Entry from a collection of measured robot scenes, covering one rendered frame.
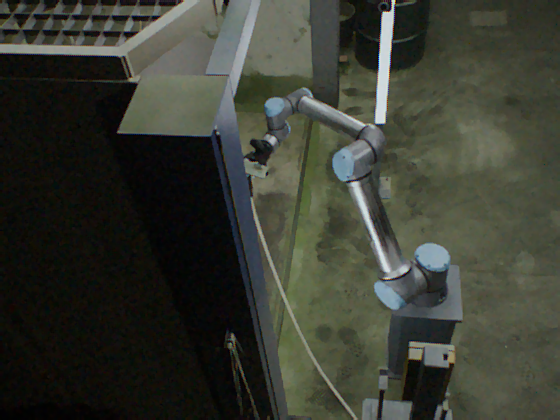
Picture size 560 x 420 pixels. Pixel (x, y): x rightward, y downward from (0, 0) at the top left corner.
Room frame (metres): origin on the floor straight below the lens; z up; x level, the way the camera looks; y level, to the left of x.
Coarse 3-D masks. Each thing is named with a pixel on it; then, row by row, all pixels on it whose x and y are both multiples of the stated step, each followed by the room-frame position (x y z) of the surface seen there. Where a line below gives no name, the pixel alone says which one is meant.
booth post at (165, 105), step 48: (144, 96) 0.98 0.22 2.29; (192, 96) 0.96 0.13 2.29; (144, 144) 0.87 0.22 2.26; (192, 144) 0.85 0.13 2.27; (240, 144) 1.00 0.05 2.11; (144, 192) 0.88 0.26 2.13; (192, 192) 0.85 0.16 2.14; (240, 192) 0.94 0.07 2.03; (192, 240) 0.86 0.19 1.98; (192, 288) 0.87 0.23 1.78; (240, 288) 0.84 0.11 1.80; (240, 336) 0.85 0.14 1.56
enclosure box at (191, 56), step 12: (192, 36) 2.19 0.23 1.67; (180, 48) 2.11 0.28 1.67; (192, 48) 2.11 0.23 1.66; (204, 48) 2.11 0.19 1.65; (156, 60) 2.02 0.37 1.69; (168, 60) 2.03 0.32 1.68; (180, 60) 2.03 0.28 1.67; (192, 60) 2.03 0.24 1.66; (204, 60) 2.04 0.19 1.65; (144, 72) 1.95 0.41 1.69; (156, 72) 1.95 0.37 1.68; (168, 72) 1.95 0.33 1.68; (180, 72) 1.96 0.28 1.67; (192, 72) 1.96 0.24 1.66; (204, 72) 1.96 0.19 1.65
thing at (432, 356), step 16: (432, 352) 0.68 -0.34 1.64; (448, 352) 0.68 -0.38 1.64; (432, 368) 0.64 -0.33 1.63; (448, 368) 0.64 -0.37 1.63; (416, 384) 0.69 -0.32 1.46; (432, 384) 0.64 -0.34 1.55; (416, 400) 0.65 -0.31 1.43; (432, 400) 0.64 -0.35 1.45; (416, 416) 0.65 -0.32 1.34; (432, 416) 0.64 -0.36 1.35
